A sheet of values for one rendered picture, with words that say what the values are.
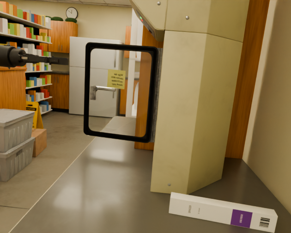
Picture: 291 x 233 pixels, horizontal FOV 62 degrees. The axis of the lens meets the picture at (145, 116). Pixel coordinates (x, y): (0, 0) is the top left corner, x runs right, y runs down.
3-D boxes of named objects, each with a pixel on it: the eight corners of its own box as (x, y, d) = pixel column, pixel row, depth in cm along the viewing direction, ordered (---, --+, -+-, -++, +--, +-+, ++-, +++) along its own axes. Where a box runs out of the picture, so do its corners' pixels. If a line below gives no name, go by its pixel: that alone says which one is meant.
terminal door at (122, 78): (150, 144, 103) (158, 46, 94) (83, 134, 107) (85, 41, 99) (150, 143, 103) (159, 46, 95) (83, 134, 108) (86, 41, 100)
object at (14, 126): (36, 137, 300) (36, 111, 293) (6, 154, 241) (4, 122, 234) (4, 133, 302) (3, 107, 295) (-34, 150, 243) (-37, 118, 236)
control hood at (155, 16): (163, 42, 95) (166, 15, 93) (165, 30, 63) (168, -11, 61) (134, 39, 95) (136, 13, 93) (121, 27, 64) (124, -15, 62)
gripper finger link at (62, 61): (51, 56, 104) (51, 56, 104) (68, 58, 104) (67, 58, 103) (51, 64, 105) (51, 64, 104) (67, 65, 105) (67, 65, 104)
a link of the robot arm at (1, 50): (8, 68, 111) (-5, 68, 102) (7, 42, 109) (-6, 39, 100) (21, 69, 111) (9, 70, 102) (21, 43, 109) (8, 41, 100)
